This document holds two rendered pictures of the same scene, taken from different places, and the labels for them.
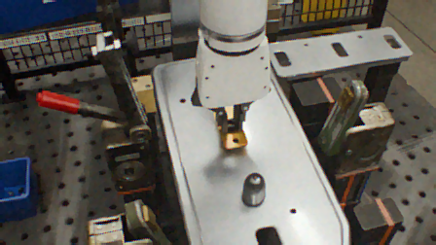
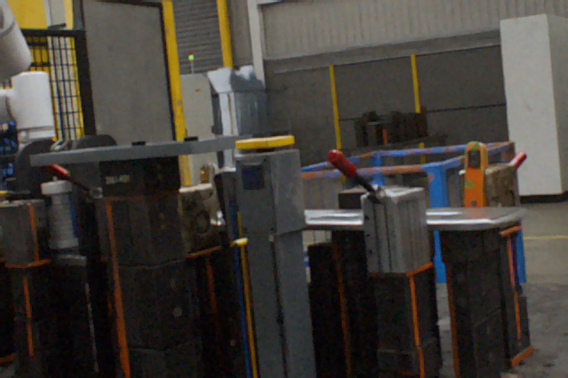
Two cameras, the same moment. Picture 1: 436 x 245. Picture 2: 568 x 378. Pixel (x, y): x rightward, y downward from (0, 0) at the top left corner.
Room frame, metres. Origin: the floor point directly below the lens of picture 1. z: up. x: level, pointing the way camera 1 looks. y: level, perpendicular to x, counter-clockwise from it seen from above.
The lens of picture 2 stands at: (-1.48, 0.80, 1.19)
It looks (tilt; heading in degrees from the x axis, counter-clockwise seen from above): 3 degrees down; 320
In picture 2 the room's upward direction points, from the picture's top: 6 degrees counter-clockwise
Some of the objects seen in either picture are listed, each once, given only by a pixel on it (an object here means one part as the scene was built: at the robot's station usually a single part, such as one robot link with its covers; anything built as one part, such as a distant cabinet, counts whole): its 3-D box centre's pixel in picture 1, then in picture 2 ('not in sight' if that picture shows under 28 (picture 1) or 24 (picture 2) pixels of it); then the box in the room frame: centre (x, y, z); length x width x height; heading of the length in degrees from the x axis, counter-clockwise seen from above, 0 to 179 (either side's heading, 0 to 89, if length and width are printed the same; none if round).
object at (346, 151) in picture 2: not in sight; (397, 149); (6.88, -7.88, 0.58); 1.97 x 0.90 x 1.16; 113
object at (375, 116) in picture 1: (345, 180); not in sight; (0.48, -0.23, 0.87); 0.12 x 0.09 x 0.35; 104
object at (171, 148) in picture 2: not in sight; (137, 151); (-0.27, 0.13, 1.16); 0.37 x 0.14 x 0.02; 14
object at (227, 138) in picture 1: (230, 124); not in sight; (0.48, -0.02, 1.02); 0.08 x 0.04 x 0.01; 14
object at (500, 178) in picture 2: not in sight; (493, 263); (-0.49, -0.46, 0.88); 0.15 x 0.11 x 0.36; 104
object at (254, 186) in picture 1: (254, 190); not in sight; (0.36, -0.05, 1.02); 0.03 x 0.03 x 0.07
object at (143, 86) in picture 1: (153, 155); not in sight; (0.53, 0.12, 0.88); 0.04 x 0.04 x 0.36; 14
